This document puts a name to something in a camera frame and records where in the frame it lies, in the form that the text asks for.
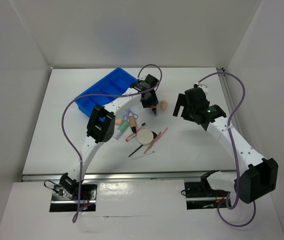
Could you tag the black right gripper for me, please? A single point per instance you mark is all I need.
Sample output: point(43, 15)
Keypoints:
point(181, 101)

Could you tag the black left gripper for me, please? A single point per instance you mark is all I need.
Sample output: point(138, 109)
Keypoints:
point(153, 100)

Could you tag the small beige makeup sponge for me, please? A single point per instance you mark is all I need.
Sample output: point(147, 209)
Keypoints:
point(119, 121)

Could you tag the mint green white tube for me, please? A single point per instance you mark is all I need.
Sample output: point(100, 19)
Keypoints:
point(121, 129)

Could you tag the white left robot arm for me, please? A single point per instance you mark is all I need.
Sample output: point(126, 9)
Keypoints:
point(100, 129)

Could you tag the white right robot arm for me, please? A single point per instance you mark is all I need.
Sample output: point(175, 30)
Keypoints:
point(255, 175)

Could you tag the beige makeup sponge egg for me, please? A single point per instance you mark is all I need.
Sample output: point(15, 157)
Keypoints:
point(163, 105)

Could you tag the long pink makeup brush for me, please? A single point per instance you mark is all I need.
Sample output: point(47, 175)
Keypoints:
point(162, 133)

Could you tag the white thin makeup pencil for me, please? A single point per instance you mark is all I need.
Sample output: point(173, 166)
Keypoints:
point(143, 155)

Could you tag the blue divided plastic bin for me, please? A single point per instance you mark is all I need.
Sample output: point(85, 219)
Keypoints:
point(115, 83)

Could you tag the round cream powder puff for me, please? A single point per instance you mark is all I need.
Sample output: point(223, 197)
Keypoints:
point(145, 136)

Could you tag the pink brow comb brush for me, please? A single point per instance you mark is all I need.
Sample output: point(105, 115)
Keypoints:
point(133, 135)

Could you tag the aluminium rail front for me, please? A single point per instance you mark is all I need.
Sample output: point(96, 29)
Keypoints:
point(120, 176)

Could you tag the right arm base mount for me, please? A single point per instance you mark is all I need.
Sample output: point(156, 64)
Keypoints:
point(199, 195)

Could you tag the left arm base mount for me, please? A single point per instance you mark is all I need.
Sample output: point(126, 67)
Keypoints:
point(62, 201)

